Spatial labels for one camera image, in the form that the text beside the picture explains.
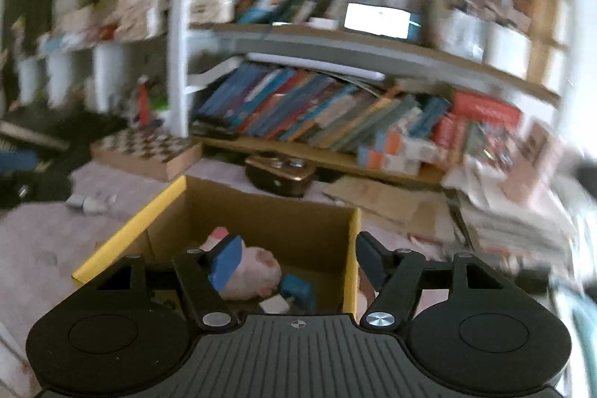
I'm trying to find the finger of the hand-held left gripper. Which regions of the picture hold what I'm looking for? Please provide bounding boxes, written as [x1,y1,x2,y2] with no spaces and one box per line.
[0,148,42,173]

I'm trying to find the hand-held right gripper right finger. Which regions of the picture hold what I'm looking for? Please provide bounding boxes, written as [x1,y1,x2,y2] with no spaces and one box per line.
[355,231,521,329]

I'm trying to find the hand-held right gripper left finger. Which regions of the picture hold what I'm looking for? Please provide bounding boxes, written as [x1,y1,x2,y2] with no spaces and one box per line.
[91,237,246,330]

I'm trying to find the yellow cardboard box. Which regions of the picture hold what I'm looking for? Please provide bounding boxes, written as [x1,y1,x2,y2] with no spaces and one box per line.
[72,175,362,316]

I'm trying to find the white item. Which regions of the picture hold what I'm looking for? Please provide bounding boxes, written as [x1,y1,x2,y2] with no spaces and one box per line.
[260,295,292,315]

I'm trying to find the small blue item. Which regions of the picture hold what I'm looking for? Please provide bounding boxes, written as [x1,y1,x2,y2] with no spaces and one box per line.
[280,273,314,311]

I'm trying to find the pink plush toy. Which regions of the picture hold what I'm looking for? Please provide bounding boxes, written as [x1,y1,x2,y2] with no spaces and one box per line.
[200,227,282,301]

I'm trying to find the flat brown cardboard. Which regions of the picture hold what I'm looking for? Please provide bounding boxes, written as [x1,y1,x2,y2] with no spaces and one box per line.
[322,176,448,240]

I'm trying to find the black electronic keyboard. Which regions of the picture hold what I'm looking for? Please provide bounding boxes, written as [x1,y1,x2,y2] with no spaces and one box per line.
[0,106,124,153]

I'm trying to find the orange white small box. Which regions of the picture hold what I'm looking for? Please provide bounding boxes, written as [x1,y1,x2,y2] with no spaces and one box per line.
[373,130,441,162]
[357,146,421,175]

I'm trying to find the brown metallic case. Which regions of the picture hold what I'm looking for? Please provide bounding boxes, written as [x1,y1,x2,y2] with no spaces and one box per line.
[245,153,318,197]

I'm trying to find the wooden chessboard box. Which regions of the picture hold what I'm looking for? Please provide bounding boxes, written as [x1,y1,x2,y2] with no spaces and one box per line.
[91,128,203,182]

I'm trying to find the red bottle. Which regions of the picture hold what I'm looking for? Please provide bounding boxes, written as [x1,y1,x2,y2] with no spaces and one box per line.
[136,76,154,126]

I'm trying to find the stack of papers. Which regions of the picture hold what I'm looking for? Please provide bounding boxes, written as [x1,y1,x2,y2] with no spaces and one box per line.
[443,160,579,254]

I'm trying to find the white jar green label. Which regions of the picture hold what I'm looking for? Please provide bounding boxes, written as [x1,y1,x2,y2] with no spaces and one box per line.
[151,96,171,126]

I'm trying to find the long row of leaning books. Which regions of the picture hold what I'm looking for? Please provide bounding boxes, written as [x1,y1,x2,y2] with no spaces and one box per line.
[193,65,448,153]

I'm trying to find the red books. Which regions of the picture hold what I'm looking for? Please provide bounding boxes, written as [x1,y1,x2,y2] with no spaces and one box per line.
[431,93,523,157]

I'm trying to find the pink cylinder container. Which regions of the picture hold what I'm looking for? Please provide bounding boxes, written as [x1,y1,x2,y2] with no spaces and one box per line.
[504,123,567,203]

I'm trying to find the white bookshelf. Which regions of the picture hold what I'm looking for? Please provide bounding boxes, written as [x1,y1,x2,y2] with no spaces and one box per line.
[14,0,579,194]

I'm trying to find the floral paper house box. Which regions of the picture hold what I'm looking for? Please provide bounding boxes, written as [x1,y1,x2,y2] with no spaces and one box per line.
[114,0,166,40]

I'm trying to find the teal folder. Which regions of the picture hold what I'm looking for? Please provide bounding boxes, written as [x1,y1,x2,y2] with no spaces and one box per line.
[548,277,597,398]

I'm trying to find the smartphone with lit screen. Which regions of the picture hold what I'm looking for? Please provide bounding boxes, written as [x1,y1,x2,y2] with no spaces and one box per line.
[344,3,423,42]

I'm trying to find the clear pen holder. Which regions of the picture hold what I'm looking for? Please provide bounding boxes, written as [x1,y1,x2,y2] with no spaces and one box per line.
[438,10,486,59]

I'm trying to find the white pen holder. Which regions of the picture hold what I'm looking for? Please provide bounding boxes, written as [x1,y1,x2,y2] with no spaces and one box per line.
[485,25,532,77]

